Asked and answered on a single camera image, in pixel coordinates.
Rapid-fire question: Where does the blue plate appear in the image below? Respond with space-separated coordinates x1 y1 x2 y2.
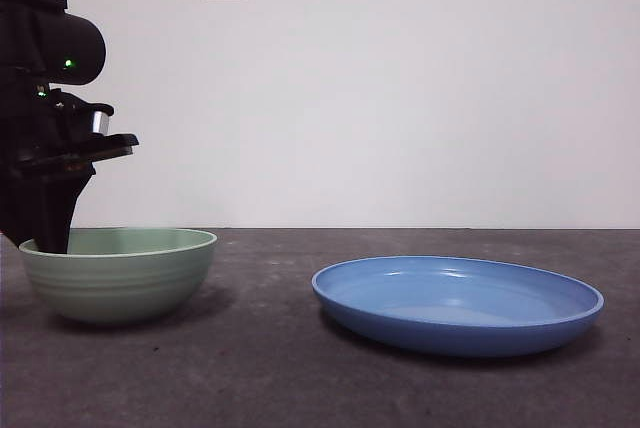
311 255 605 360

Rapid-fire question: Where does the green ribbed bowl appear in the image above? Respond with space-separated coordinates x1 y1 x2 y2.
18 227 219 326

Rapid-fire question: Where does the pale grey camera box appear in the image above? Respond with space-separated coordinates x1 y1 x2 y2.
91 105 114 136

